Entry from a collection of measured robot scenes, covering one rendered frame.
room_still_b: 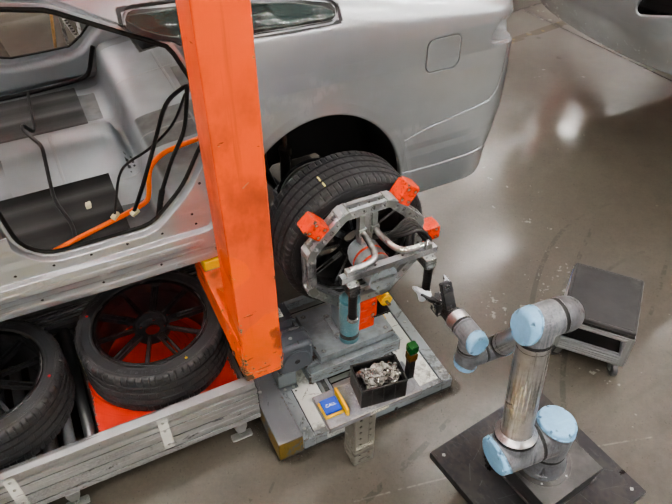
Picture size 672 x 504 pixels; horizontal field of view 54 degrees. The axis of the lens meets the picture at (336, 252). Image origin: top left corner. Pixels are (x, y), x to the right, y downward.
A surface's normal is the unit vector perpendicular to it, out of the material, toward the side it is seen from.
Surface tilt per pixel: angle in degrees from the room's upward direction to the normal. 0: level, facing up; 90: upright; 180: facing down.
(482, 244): 0
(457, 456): 0
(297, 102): 90
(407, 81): 90
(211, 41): 90
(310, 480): 0
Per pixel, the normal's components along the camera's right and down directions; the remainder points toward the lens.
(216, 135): 0.44, 0.61
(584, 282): 0.00, -0.73
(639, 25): -0.78, 0.42
